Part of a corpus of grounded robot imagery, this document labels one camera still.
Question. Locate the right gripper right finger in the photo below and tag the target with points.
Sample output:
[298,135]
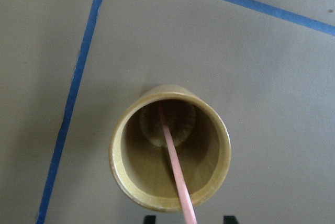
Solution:
[230,220]

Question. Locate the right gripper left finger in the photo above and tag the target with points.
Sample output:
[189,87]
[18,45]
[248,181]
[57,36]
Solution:
[149,219]

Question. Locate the pink chopstick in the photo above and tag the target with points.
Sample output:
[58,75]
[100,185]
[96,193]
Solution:
[183,194]

